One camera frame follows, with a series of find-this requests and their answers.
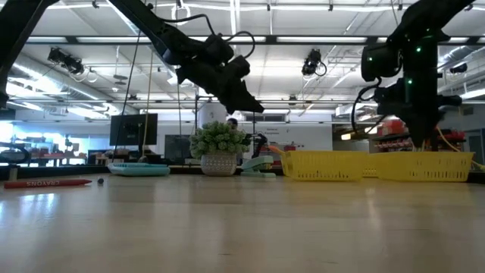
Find yellow plastic bin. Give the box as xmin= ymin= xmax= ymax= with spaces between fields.
xmin=279 ymin=150 xmax=368 ymax=182
xmin=359 ymin=153 xmax=380 ymax=178
xmin=373 ymin=150 xmax=476 ymax=183

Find black panel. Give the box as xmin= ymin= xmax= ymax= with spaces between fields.
xmin=164 ymin=133 xmax=191 ymax=165

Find white column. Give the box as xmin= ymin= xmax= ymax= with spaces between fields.
xmin=197 ymin=102 xmax=228 ymax=128

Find black tool cart red bins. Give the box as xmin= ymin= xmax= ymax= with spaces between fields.
xmin=373 ymin=117 xmax=468 ymax=153

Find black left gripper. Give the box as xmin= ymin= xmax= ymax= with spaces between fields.
xmin=177 ymin=59 xmax=265 ymax=115

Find black ceiling camera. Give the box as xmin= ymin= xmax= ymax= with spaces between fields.
xmin=47 ymin=46 xmax=86 ymax=76
xmin=301 ymin=48 xmax=328 ymax=77

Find green artificial potted plant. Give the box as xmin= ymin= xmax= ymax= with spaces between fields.
xmin=188 ymin=120 xmax=252 ymax=177

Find teal shallow tray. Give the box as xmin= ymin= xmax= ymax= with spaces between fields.
xmin=107 ymin=162 xmax=171 ymax=177

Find silver ceiling air duct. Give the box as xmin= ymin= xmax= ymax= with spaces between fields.
xmin=7 ymin=45 xmax=139 ymax=115

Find black monitor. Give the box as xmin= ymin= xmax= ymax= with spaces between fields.
xmin=109 ymin=113 xmax=159 ymax=147

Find white wall board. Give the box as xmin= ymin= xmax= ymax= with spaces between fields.
xmin=242 ymin=123 xmax=334 ymax=152

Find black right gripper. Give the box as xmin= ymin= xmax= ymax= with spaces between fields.
xmin=374 ymin=35 xmax=463 ymax=151

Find mint green stapler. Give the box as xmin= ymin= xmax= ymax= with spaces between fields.
xmin=240 ymin=154 xmax=277 ymax=178

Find red crayon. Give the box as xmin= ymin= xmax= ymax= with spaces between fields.
xmin=3 ymin=178 xmax=93 ymax=190

